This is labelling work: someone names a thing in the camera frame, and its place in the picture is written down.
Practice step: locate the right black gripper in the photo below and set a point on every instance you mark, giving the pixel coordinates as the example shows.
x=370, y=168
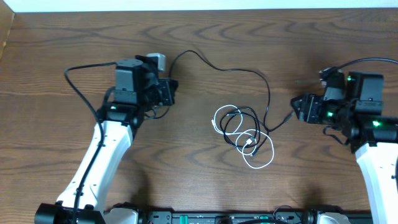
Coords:
x=309, y=107

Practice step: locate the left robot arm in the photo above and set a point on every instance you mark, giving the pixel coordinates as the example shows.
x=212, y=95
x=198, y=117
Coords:
x=138, y=89

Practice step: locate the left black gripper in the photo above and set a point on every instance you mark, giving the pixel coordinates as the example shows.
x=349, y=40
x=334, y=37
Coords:
x=169, y=87

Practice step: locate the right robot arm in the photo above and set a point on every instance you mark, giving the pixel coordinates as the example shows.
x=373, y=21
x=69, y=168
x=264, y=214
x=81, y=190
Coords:
x=353, y=104

